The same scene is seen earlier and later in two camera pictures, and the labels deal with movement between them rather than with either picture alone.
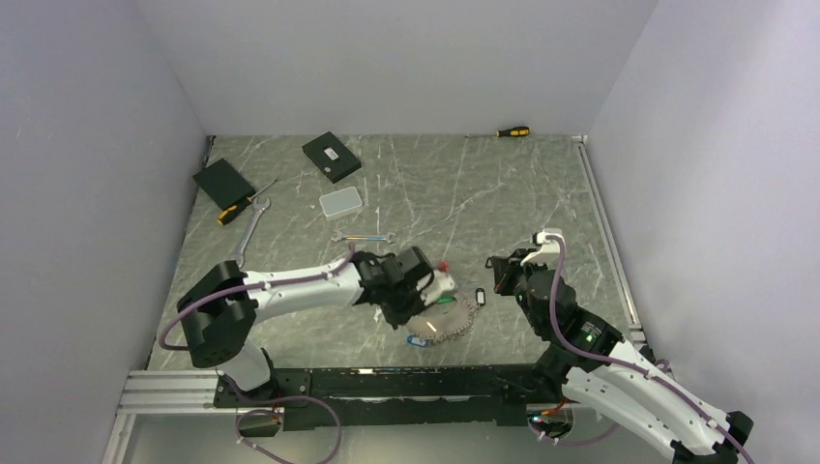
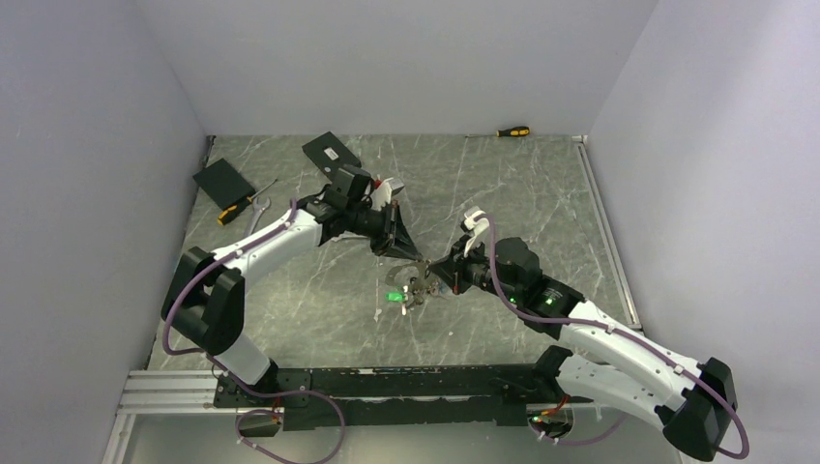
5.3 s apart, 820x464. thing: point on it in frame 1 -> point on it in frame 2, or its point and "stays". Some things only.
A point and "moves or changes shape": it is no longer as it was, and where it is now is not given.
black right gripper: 502,274 -> 453,271
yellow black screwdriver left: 231,211 stays
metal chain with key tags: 437,321 moves or changes shape
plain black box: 224,183 stays
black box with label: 332,157 stays
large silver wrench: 258,210 stays
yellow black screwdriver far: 512,131 stays
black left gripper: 395,318 -> 395,238
